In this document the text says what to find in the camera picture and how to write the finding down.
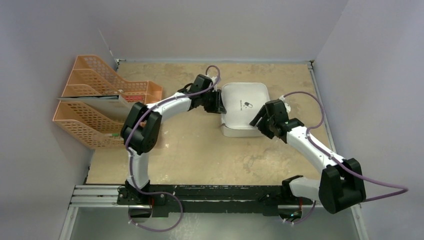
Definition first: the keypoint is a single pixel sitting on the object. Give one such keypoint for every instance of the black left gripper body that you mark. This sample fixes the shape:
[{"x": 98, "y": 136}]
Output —
[{"x": 210, "y": 101}]

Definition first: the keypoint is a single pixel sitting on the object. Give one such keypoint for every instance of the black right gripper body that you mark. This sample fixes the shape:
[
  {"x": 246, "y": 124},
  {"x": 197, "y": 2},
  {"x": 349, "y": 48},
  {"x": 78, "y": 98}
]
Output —
[{"x": 265, "y": 118}]

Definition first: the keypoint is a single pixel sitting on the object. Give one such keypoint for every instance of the grey medicine kit box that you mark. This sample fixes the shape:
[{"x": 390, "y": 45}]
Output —
[{"x": 242, "y": 102}]

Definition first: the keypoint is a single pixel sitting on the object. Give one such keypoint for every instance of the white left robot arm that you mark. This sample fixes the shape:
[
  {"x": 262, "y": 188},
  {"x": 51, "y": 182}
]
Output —
[{"x": 141, "y": 128}]

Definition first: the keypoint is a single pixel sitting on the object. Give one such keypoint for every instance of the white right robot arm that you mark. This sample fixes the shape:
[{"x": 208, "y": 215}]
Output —
[{"x": 339, "y": 186}]

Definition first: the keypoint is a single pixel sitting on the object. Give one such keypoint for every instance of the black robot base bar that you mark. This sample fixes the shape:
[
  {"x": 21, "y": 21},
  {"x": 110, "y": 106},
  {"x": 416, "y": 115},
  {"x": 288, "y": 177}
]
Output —
[{"x": 163, "y": 199}]

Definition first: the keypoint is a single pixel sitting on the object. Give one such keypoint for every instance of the grey folder in rack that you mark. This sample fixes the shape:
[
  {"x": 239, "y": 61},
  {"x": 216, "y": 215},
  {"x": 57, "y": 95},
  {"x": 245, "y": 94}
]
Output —
[{"x": 115, "y": 107}]

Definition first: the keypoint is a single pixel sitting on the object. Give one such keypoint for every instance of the orange plastic file rack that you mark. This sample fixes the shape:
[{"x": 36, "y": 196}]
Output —
[{"x": 90, "y": 75}]

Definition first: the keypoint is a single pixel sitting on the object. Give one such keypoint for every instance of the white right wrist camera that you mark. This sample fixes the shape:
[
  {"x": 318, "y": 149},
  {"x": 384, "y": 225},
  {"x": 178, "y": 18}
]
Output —
[{"x": 286, "y": 104}]

